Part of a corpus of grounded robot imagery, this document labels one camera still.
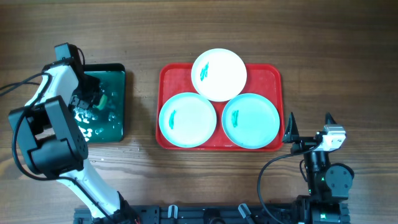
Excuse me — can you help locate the light blue plate left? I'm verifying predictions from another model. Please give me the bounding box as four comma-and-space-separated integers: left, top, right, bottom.
158, 92, 216, 148

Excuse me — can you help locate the black tray with green water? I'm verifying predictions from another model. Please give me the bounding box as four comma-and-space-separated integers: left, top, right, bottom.
72, 63, 126, 143

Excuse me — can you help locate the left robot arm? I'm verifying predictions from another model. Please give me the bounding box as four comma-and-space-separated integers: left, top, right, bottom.
8, 59, 140, 223

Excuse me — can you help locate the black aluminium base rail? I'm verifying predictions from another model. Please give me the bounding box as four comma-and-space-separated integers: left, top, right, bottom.
73, 203, 299, 224

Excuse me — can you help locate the green dish sponge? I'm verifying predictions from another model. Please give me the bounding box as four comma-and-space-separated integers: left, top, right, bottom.
93, 95, 108, 110

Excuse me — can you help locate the light blue plate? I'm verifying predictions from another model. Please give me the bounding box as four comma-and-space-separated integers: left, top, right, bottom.
158, 92, 216, 148
221, 93, 280, 149

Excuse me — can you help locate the white round plate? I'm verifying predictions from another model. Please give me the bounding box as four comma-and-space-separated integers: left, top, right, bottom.
191, 49, 248, 102

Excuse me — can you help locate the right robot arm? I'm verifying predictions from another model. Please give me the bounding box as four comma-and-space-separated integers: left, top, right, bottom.
282, 113, 354, 224

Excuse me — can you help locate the light blue plate right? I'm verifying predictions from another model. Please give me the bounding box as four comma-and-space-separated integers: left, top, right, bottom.
221, 93, 280, 149

